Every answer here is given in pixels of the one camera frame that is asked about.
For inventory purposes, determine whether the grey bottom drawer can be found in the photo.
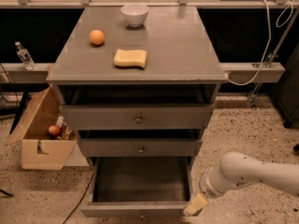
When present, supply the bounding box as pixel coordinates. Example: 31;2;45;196
80;157;193;218

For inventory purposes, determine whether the grey drawer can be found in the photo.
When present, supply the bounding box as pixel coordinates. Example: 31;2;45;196
60;105;214;130
80;157;193;218
78;129;203;157

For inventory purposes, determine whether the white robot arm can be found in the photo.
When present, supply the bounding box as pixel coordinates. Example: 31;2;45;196
183;152;299;217

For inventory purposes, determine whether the grey top drawer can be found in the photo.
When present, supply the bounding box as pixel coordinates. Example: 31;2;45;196
60;105;214;130

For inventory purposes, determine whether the grey middle drawer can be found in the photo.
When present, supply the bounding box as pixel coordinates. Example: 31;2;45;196
78;129;203;157

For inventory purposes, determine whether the grey drawer cabinet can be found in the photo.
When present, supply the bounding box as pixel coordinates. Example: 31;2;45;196
46;5;229;168

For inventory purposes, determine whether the dark cabinet at right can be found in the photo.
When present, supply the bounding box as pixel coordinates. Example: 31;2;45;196
271;44;299;128

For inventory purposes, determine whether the metal tripod stand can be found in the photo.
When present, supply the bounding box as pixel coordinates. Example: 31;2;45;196
248;7;299;109

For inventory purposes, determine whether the red apple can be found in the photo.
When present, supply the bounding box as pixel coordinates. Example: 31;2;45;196
48;125;61;137

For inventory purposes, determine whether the yellow sponge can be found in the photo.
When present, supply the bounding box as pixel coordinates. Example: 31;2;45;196
113;49;147;68

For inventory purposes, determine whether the open cardboard box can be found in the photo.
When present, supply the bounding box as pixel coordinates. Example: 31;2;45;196
7;88;77;170

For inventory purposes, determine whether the orange fruit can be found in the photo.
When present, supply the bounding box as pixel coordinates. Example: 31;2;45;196
89;30;105;46

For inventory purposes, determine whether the white ceramic bowl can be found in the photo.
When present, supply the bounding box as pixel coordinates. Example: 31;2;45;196
121;4;150;27

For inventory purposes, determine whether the clear plastic water bottle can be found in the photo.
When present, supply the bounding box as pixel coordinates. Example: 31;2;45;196
15;41;36;71

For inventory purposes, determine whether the black floor cable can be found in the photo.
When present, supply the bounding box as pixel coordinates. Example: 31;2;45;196
62;175;95;224

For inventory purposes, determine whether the white cable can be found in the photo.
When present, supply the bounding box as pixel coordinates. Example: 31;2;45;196
226;0;295;87

